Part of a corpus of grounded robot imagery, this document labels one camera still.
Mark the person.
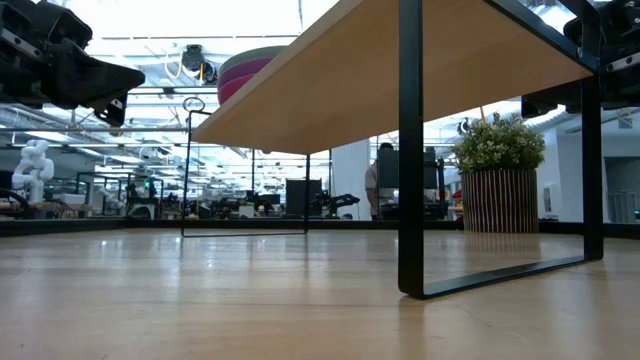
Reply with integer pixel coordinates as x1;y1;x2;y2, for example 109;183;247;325
363;141;397;222

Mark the black background monitor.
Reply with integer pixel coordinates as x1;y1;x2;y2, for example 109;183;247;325
376;146;440;190

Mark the wooden shelf with black legs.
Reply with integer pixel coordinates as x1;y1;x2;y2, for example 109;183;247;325
180;0;605;301

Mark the black aluminium table frame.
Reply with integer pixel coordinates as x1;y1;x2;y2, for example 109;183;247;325
0;217;640;240

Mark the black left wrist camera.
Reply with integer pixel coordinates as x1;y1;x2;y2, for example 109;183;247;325
93;91;129;128

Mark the teal plate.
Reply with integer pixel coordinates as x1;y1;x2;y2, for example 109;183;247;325
218;45;290;77

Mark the potted plant in ribbed pot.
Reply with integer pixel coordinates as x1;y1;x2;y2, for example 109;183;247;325
451;111;547;234

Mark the black background cabinet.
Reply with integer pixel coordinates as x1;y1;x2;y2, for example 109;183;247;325
285;178;323;218

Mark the black wire loop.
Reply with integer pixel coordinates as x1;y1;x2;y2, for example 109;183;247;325
181;96;207;115

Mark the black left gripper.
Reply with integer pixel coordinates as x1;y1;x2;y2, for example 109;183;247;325
0;0;147;112

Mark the black overhead camera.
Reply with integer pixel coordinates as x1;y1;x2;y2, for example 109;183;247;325
180;43;217;85

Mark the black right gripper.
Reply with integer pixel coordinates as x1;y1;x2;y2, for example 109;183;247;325
522;0;640;110

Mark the white humanoid robot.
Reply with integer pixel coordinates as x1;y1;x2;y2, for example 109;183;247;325
10;139;56;205

